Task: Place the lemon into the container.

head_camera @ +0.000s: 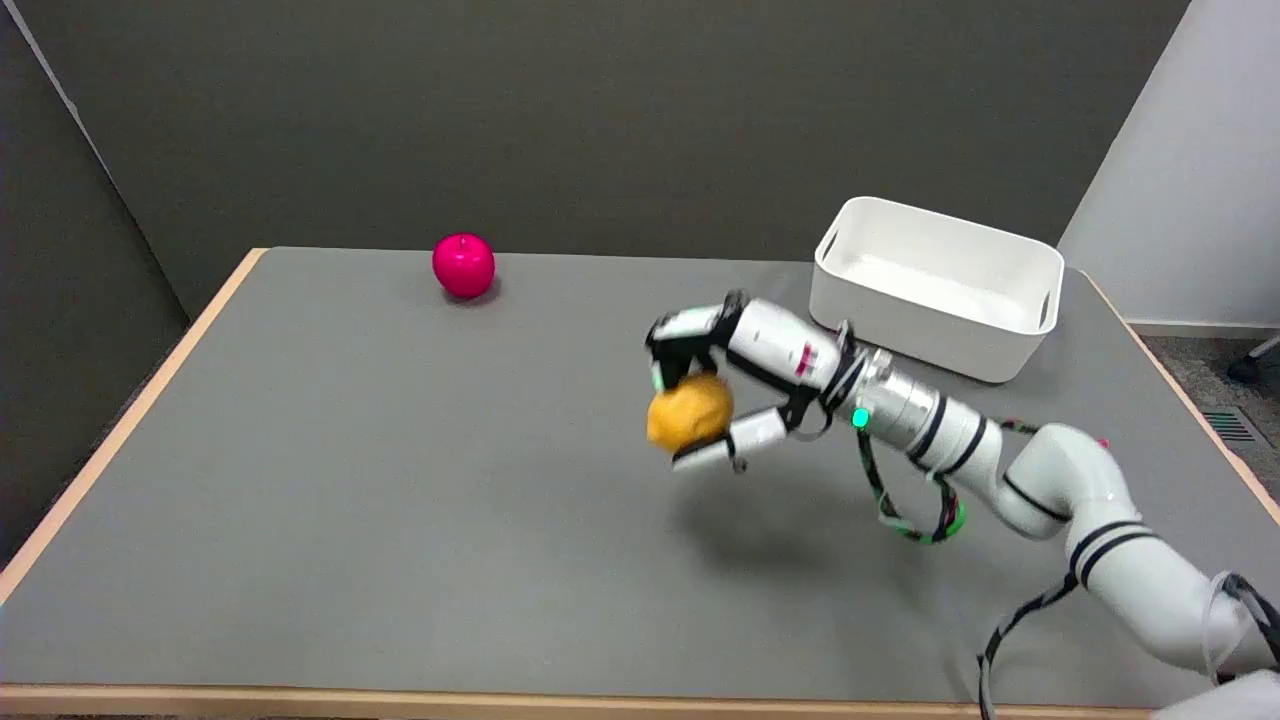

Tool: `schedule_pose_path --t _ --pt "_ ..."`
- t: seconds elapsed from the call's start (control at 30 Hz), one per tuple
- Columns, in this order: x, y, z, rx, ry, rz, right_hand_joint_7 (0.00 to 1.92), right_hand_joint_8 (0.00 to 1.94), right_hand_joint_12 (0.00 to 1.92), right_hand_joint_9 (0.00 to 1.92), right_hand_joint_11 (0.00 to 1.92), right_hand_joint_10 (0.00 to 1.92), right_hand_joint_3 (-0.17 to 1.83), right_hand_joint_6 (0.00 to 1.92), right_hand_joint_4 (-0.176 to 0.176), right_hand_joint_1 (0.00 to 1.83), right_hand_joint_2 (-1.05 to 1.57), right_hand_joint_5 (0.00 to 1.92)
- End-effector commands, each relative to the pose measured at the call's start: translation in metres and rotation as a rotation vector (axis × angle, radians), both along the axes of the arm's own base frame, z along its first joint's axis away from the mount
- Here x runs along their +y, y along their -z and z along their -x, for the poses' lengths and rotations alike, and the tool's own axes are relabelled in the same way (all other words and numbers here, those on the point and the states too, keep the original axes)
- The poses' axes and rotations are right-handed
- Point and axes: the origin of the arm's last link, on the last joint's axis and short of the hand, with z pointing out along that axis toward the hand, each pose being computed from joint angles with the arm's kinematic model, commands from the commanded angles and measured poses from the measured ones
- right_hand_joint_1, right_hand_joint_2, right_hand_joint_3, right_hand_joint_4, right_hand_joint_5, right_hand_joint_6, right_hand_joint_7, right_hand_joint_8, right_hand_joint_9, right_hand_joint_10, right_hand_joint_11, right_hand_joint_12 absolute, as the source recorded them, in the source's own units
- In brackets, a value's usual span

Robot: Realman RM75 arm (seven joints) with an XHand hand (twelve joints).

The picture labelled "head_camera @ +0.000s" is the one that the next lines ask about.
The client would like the black chair caster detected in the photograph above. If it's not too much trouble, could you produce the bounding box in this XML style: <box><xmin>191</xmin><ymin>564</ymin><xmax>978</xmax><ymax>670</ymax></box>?
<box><xmin>1227</xmin><ymin>336</ymin><xmax>1280</xmax><ymax>387</ymax></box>

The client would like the yellow lemon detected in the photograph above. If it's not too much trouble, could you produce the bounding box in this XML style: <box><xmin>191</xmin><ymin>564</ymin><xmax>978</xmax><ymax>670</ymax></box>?
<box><xmin>646</xmin><ymin>373</ymin><xmax>735</xmax><ymax>455</ymax></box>

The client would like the black green braided cable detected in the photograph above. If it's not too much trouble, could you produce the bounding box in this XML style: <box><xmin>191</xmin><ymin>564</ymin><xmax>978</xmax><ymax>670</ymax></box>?
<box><xmin>855</xmin><ymin>418</ymin><xmax>1041</xmax><ymax>546</ymax></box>

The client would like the white rectangular plastic container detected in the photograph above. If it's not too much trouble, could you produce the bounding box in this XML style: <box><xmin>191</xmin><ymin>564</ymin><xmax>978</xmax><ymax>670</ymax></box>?
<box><xmin>808</xmin><ymin>196</ymin><xmax>1066</xmax><ymax>384</ymax></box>

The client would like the black white braided cable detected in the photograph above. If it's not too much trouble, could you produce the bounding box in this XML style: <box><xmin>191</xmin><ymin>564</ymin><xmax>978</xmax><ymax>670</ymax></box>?
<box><xmin>976</xmin><ymin>572</ymin><xmax>1280</xmax><ymax>720</ymax></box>

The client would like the pink apple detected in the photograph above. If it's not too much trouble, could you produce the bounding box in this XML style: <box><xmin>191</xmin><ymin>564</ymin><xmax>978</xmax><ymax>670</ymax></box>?
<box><xmin>432</xmin><ymin>233</ymin><xmax>496</xmax><ymax>299</ymax></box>

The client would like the floor vent grille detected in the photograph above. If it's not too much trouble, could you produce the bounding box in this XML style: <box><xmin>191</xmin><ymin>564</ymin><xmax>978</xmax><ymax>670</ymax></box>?
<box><xmin>1202</xmin><ymin>409</ymin><xmax>1263</xmax><ymax>445</ymax></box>

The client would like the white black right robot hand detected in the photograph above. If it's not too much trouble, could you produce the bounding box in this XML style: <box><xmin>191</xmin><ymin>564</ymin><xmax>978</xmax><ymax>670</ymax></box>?
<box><xmin>645</xmin><ymin>290</ymin><xmax>861</xmax><ymax>474</ymax></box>

